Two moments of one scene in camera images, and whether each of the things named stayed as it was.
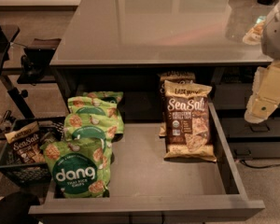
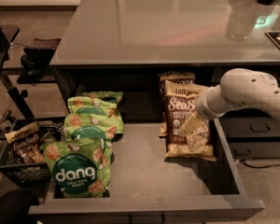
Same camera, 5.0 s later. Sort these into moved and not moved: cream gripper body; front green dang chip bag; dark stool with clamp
Moved: cream gripper body
Not moved: dark stool with clamp; front green dang chip bag
